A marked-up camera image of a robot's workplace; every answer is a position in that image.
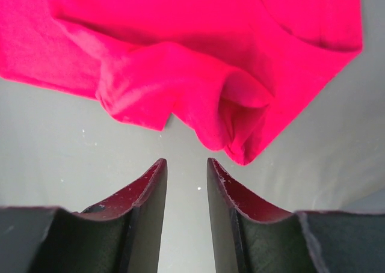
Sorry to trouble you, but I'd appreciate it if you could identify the red t shirt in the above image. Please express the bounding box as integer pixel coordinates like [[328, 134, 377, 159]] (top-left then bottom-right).
[[1, 0, 363, 165]]

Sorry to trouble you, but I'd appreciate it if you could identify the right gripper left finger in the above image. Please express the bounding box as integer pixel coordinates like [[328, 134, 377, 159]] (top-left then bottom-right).
[[30, 159, 167, 272]]

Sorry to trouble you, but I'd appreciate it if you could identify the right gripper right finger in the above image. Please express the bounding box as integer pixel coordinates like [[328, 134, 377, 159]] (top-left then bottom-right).
[[207, 158, 328, 272]]

